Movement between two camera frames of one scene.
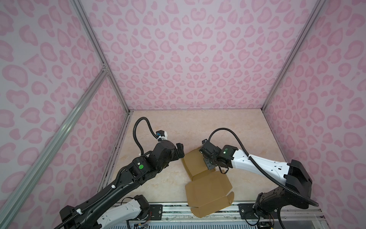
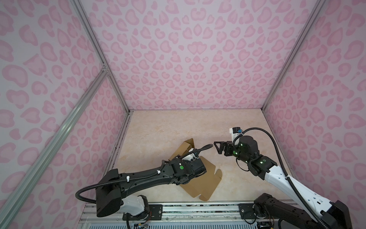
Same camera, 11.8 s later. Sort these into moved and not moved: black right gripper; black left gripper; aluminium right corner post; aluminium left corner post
Moved: black right gripper; black left gripper
Not moved: aluminium right corner post; aluminium left corner post
